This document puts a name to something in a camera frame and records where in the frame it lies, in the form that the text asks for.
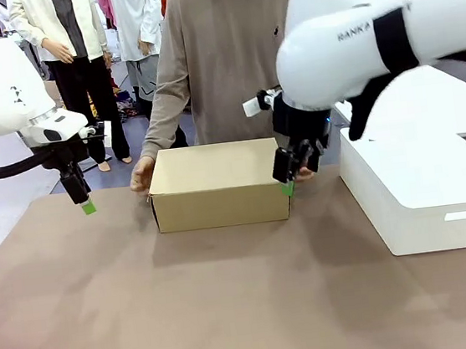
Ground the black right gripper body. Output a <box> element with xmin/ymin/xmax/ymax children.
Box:
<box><xmin>268</xmin><ymin>85</ymin><xmax>337</xmax><ymax>156</ymax></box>

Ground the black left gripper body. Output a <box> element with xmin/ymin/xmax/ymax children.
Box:
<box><xmin>39</xmin><ymin>135</ymin><xmax>92</xmax><ymax>184</ymax></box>

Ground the brown cardboard shoe box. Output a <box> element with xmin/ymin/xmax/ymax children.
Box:
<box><xmin>144</xmin><ymin>135</ymin><xmax>294</xmax><ymax>236</ymax></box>

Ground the person's right forearm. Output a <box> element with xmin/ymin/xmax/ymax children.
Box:
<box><xmin>132</xmin><ymin>82</ymin><xmax>198</xmax><ymax>162</ymax></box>

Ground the white foam storage box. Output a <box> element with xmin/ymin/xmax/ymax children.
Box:
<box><xmin>334</xmin><ymin>113</ymin><xmax>466</xmax><ymax>262</ymax></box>

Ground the person's left hand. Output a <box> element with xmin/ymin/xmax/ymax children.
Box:
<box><xmin>292</xmin><ymin>165</ymin><xmax>317</xmax><ymax>183</ymax></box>

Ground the person's right hand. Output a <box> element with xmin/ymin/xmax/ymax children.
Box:
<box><xmin>127</xmin><ymin>154</ymin><xmax>161</xmax><ymax>194</ymax></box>

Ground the patterned clothes pile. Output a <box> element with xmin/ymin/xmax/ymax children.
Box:
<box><xmin>115</xmin><ymin>86</ymin><xmax>143</xmax><ymax>124</ymax></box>

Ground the person in taupe sweater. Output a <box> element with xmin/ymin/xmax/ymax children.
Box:
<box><xmin>122</xmin><ymin>0</ymin><xmax>318</xmax><ymax>161</ymax></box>

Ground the bystander in cream jacket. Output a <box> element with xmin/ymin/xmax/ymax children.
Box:
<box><xmin>6</xmin><ymin>0</ymin><xmax>136</xmax><ymax>182</ymax></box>

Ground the bystander in pink top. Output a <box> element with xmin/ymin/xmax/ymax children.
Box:
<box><xmin>96</xmin><ymin>0</ymin><xmax>118</xmax><ymax>33</ymax></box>

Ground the bystander in white shirt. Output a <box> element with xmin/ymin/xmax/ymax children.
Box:
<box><xmin>110</xmin><ymin>0</ymin><xmax>191</xmax><ymax>154</ymax></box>

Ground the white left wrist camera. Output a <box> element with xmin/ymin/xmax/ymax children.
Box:
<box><xmin>77</xmin><ymin>119</ymin><xmax>115</xmax><ymax>151</ymax></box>

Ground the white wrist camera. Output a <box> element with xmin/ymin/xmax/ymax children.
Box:
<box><xmin>77</xmin><ymin>119</ymin><xmax>115</xmax><ymax>151</ymax></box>
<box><xmin>240</xmin><ymin>87</ymin><xmax>284</xmax><ymax>119</ymax></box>

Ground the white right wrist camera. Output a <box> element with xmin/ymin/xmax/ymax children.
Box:
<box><xmin>240</xmin><ymin>87</ymin><xmax>284</xmax><ymax>119</ymax></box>

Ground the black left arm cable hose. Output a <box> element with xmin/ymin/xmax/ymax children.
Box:
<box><xmin>0</xmin><ymin>134</ymin><xmax>59</xmax><ymax>180</ymax></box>

